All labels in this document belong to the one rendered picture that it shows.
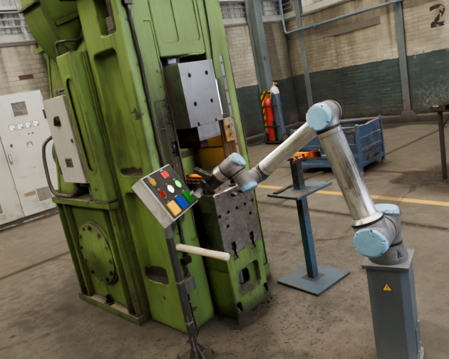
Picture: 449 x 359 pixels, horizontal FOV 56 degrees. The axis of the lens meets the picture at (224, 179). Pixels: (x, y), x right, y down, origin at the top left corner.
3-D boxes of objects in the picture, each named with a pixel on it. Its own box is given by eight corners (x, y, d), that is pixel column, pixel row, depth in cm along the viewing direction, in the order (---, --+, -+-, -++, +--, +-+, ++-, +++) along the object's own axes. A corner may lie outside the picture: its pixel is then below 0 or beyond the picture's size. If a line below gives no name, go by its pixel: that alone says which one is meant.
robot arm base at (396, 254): (411, 249, 214) (409, 231, 212) (405, 266, 198) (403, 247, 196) (373, 248, 224) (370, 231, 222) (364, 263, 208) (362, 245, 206)
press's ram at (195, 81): (231, 117, 289) (220, 58, 280) (191, 128, 263) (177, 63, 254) (191, 122, 318) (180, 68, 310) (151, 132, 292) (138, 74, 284)
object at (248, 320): (295, 298, 305) (295, 296, 305) (244, 342, 265) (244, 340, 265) (254, 287, 333) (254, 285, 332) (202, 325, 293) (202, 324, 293)
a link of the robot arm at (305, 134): (338, 91, 203) (251, 168, 245) (329, 95, 193) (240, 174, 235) (353, 110, 202) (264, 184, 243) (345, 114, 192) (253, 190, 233)
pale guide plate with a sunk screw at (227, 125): (235, 139, 310) (231, 116, 306) (227, 142, 304) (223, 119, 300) (233, 139, 311) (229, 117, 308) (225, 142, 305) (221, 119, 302)
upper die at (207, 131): (221, 134, 282) (218, 120, 280) (199, 141, 268) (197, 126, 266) (181, 137, 311) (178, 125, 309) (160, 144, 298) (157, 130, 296)
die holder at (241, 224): (261, 238, 305) (250, 179, 295) (226, 259, 279) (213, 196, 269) (208, 230, 344) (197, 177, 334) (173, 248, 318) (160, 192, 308)
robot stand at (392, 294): (424, 350, 227) (415, 248, 214) (420, 377, 209) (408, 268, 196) (382, 344, 239) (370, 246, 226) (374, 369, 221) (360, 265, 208)
